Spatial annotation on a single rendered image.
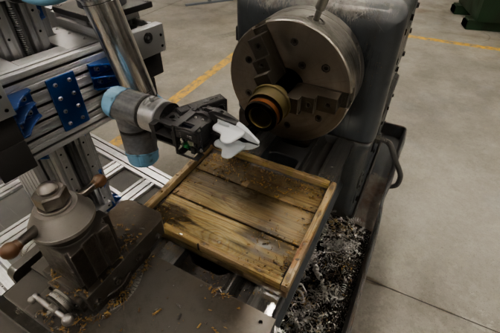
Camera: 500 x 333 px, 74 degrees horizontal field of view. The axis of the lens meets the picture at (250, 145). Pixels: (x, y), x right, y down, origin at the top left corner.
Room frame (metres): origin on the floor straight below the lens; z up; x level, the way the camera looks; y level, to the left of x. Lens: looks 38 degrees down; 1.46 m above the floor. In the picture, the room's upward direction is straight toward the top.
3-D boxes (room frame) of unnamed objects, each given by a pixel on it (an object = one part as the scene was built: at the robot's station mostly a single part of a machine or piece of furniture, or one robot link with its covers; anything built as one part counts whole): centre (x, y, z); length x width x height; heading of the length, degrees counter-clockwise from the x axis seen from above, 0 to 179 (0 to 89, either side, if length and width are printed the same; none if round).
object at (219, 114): (0.54, 0.06, 1.10); 0.09 x 0.02 x 0.05; 62
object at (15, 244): (0.24, 0.27, 1.13); 0.04 x 0.02 x 0.02; 152
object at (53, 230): (0.28, 0.24, 1.13); 0.08 x 0.08 x 0.03
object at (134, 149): (0.65, 0.26, 0.98); 0.11 x 0.08 x 0.11; 3
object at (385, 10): (1.13, -0.28, 1.06); 0.59 x 0.48 x 0.39; 152
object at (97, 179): (0.33, 0.22, 1.14); 0.04 x 0.02 x 0.02; 152
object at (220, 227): (0.53, 0.02, 0.89); 0.36 x 0.30 x 0.04; 62
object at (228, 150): (0.50, 0.03, 1.06); 0.09 x 0.06 x 0.03; 62
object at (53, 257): (0.28, 0.23, 1.07); 0.07 x 0.07 x 0.10; 62
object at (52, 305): (0.31, 0.23, 0.99); 0.20 x 0.10 x 0.05; 152
